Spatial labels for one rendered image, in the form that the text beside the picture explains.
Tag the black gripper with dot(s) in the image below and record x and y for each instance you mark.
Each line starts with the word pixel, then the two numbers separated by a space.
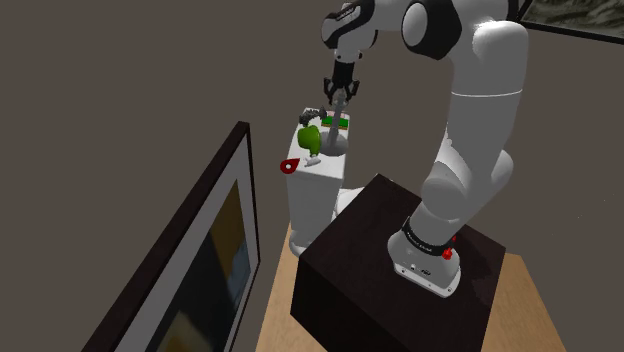
pixel 343 72

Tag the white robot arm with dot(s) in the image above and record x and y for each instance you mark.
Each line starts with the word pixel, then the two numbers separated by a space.
pixel 480 122

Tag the green flat box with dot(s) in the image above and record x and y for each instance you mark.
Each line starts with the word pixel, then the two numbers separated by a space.
pixel 341 122

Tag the dark grey small figure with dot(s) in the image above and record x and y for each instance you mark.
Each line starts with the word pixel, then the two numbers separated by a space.
pixel 309 117

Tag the grey plunger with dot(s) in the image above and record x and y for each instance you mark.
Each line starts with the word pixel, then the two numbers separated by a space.
pixel 334 132

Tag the green apple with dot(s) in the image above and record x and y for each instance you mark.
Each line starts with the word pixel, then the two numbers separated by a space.
pixel 309 138

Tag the small white object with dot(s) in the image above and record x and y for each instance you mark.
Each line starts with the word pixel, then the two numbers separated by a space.
pixel 312 161

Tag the red teardrop-shaped tag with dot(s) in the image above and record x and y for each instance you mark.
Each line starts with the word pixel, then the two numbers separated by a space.
pixel 288 166

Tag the white toilet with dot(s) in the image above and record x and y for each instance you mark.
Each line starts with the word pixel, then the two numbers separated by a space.
pixel 312 204

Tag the dark robot stand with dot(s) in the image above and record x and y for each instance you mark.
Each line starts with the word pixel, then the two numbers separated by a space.
pixel 360 273

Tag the large dark-framed wall picture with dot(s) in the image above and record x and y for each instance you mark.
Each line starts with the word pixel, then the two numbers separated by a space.
pixel 229 234

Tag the black-framed grey wall picture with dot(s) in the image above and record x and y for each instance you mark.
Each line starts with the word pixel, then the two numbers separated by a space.
pixel 575 17

